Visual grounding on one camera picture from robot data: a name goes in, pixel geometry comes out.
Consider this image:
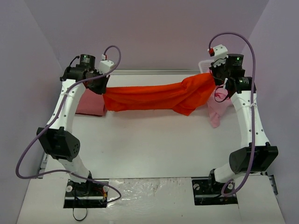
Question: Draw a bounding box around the orange t shirt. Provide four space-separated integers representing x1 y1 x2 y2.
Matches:
103 73 215 116

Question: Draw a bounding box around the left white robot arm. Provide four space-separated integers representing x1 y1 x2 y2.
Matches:
36 54 115 195

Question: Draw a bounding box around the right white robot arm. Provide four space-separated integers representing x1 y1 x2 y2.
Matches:
207 54 278 193

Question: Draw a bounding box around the white plastic basket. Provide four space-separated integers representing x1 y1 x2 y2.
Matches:
198 60 213 74

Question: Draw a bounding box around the dusty red folded t shirt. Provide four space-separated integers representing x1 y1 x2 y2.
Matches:
76 89 107 117

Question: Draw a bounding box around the light pink t shirt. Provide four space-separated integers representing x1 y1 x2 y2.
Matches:
207 87 232 128

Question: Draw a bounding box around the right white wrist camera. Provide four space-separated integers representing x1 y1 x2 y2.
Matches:
208 44 228 62

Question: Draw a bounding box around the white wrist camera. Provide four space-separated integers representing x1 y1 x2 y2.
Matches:
98 60 115 74
208 44 228 62

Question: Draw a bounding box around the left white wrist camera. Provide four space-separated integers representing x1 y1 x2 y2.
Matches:
98 60 115 74

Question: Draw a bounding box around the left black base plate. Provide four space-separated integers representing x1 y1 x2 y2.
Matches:
64 180 109 209

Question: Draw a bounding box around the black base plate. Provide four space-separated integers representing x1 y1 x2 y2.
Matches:
64 180 109 209
192 177 238 206

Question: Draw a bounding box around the thin black cable loop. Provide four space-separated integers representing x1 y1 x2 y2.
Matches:
71 193 88 222

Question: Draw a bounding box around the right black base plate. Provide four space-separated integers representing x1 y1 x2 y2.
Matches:
192 177 238 206

